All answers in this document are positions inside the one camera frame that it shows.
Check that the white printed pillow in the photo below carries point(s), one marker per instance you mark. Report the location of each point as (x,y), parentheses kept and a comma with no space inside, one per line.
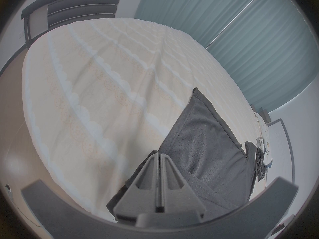
(264,131)

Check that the bed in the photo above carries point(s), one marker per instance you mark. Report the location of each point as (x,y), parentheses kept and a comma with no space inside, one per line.
(99,83)

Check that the black T-shirt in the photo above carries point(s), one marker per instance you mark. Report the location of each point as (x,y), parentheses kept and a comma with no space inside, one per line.
(206,146)

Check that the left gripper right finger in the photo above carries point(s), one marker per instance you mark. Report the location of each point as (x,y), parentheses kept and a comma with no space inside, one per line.
(183,198)

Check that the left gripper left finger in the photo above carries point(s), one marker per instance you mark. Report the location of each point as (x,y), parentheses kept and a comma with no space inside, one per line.
(139,198)

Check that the black chest of drawers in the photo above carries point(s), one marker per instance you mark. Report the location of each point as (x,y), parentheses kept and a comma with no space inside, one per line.
(82,9)

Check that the blue-green curtain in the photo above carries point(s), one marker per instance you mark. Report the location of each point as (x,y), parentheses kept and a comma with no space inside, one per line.
(187,6)
(269,58)

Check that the pile of clothes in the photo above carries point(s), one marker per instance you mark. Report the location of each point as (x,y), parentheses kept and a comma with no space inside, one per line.
(261,168)

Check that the grey bedside table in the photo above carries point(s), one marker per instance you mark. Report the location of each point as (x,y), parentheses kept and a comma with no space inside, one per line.
(265,114)

